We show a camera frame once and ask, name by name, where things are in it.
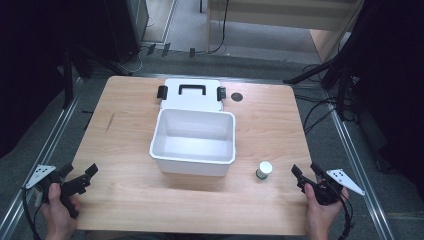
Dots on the beige wooden cabinet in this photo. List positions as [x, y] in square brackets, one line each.
[266, 20]

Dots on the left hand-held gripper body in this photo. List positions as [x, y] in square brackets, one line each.
[50, 181]

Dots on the white plastic storage box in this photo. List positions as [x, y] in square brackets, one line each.
[194, 130]

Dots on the dark cabinet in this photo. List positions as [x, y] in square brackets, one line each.
[126, 26]

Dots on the person's left hand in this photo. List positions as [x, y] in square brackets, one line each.
[59, 215]

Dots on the person's right hand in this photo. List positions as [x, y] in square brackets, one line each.
[321, 216]

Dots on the black metal stand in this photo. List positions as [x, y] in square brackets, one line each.
[68, 80]

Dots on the small black floor bracket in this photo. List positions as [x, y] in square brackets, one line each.
[192, 52]
[166, 49]
[151, 49]

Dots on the aluminium frame rail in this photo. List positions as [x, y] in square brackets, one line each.
[360, 173]
[36, 166]

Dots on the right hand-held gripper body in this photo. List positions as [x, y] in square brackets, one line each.
[328, 188]

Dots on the small white green-label bottle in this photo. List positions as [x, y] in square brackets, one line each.
[264, 170]

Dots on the dark round table grommet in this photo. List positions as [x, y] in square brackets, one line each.
[237, 97]

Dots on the black tripod stand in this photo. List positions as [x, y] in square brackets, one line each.
[333, 76]

